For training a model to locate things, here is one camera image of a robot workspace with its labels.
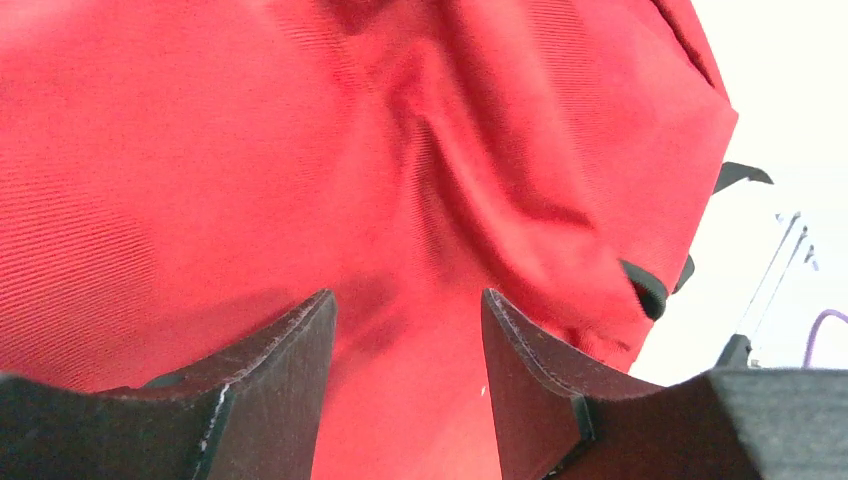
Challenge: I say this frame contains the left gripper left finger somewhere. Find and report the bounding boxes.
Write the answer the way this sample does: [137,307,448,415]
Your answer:
[1,290,337,479]

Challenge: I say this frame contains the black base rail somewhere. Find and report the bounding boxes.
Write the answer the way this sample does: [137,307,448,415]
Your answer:
[715,333,752,369]

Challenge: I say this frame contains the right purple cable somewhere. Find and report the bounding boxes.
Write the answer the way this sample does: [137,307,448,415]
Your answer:
[802,309,848,369]

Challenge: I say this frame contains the red backpack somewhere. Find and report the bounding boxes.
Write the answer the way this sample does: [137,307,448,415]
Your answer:
[1,1,738,479]

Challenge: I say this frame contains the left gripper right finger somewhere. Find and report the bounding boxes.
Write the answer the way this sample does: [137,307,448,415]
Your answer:
[482,289,847,479]

